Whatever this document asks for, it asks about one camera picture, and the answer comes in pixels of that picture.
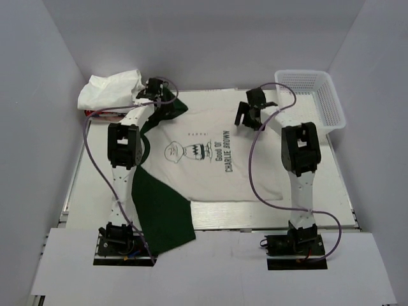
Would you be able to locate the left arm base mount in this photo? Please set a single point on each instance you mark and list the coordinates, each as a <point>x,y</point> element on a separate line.
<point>120,246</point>

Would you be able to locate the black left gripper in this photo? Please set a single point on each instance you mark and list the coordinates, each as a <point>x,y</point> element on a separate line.
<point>160,96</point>

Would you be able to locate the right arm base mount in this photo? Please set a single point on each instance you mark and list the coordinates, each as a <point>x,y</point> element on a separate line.
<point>288,252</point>

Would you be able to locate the crumpled white t-shirt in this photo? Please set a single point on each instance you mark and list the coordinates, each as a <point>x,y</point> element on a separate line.
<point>115,90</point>

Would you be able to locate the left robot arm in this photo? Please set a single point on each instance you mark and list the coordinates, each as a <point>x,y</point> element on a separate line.
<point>124,145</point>

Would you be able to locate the white plastic basket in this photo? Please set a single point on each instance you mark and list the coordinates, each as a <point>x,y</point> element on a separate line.
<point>316,98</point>

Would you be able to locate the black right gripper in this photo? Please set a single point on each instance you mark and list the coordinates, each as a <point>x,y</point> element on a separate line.
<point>244,109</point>

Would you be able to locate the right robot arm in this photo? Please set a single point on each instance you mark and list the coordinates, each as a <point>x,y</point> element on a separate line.
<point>300,153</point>

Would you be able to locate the white and green t-shirt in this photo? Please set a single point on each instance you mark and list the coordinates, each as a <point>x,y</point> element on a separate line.
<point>196,153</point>

